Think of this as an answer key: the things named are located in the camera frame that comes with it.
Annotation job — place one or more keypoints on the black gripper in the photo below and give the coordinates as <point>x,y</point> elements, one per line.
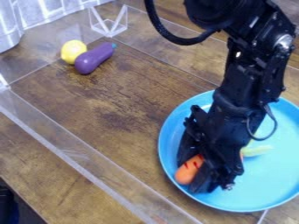
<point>217,134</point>

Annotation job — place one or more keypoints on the orange toy carrot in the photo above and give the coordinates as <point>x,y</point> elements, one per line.
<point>188,169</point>

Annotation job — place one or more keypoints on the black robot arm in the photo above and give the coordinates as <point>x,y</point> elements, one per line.
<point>261,44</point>

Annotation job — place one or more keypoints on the blue plastic plate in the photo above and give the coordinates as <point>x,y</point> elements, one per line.
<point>270,181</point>

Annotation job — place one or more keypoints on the purple toy eggplant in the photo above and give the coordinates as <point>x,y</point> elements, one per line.
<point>88,61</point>

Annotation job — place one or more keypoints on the yellow toy lemon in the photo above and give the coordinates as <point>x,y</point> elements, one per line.
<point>71,50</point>

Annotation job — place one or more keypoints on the white grey curtain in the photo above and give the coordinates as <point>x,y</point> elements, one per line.
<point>23,14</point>

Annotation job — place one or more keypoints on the clear acrylic enclosure wall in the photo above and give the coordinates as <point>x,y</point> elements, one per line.
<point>79,134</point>

